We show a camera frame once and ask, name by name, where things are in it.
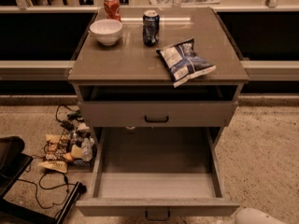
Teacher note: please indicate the grey drawer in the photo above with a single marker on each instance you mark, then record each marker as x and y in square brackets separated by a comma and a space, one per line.
[157, 114]
[156, 173]

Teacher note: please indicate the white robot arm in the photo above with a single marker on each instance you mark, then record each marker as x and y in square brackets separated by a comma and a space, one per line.
[250, 216]

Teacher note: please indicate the grey drawer cabinet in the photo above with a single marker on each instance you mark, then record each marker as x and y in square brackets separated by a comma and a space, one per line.
[131, 71]

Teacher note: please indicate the grey top drawer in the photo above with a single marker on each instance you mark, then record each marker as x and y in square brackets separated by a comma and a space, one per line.
[157, 114]

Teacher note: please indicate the blue white chip bag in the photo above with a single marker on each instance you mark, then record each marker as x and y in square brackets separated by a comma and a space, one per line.
[183, 63]

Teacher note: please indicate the clear plastic bottle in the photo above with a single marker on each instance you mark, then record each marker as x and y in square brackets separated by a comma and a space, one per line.
[87, 150]

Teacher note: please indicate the pile of snack packages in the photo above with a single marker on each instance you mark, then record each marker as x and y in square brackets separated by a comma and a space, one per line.
[64, 150]

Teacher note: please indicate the white ceramic bowl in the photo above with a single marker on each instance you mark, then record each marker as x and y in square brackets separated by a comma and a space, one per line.
[106, 31]

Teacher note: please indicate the blue soda can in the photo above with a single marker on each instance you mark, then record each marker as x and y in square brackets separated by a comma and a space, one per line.
[151, 22]

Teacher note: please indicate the black power adapter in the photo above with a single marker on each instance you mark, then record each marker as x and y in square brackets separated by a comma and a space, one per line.
[67, 125]

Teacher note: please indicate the red soda can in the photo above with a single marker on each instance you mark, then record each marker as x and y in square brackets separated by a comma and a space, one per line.
[112, 9]

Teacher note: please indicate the black chair base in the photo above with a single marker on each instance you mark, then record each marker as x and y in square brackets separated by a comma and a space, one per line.
[13, 162]

